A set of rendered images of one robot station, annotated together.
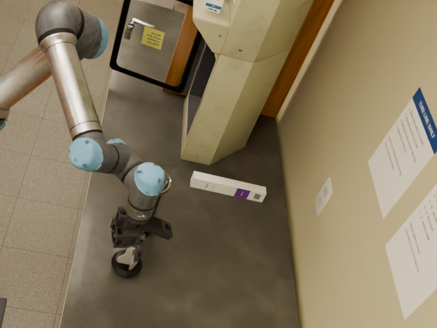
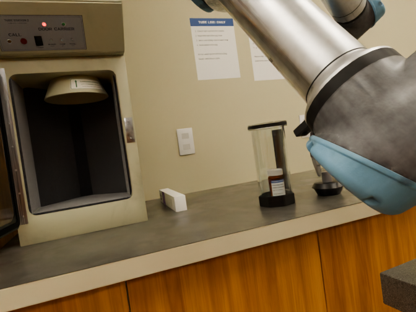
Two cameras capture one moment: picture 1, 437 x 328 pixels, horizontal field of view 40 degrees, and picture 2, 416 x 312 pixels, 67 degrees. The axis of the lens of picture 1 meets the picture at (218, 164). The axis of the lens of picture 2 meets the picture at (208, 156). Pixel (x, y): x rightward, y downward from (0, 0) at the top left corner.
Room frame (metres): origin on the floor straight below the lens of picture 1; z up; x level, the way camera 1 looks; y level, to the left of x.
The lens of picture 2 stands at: (1.41, 1.03, 1.12)
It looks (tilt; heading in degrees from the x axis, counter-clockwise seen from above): 2 degrees down; 268
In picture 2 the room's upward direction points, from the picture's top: 8 degrees counter-clockwise
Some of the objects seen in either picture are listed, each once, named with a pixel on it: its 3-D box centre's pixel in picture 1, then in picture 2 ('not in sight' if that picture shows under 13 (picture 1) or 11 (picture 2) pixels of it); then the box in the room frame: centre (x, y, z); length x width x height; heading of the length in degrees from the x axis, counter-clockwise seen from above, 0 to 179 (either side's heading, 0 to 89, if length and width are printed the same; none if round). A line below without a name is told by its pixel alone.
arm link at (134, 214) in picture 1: (140, 207); not in sight; (1.03, 0.14, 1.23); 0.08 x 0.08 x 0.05
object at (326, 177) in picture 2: (127, 261); (327, 182); (1.05, 0.13, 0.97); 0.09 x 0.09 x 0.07
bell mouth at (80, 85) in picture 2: not in sight; (76, 89); (1.74, 0.08, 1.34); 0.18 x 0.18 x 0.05
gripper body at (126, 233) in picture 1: (131, 224); not in sight; (1.03, 0.15, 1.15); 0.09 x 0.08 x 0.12; 122
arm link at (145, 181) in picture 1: (145, 185); not in sight; (1.04, 0.15, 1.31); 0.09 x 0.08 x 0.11; 61
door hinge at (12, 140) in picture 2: (199, 54); (9, 147); (1.86, 0.23, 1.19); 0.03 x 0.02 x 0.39; 17
